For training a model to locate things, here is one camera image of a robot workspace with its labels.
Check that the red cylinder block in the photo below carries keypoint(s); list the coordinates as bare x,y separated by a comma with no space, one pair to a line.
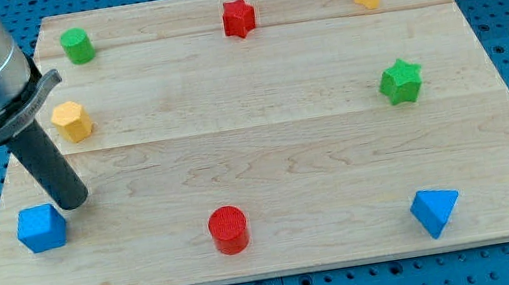
228,227

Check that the green star block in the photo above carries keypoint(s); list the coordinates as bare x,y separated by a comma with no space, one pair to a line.
401,82

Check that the green cylinder block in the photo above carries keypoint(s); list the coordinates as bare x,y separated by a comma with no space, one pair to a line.
77,46

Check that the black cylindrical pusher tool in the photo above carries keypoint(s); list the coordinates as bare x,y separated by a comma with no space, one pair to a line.
34,149

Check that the blue triangular prism block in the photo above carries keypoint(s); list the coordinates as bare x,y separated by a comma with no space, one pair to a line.
432,208

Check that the yellow hexagon block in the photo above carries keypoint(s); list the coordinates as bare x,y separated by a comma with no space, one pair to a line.
72,121

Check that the blue cube block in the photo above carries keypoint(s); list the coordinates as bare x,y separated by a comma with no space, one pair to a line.
41,228

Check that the red star block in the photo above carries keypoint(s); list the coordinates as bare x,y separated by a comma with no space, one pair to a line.
238,18

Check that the wooden board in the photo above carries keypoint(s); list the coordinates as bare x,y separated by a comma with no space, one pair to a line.
287,124

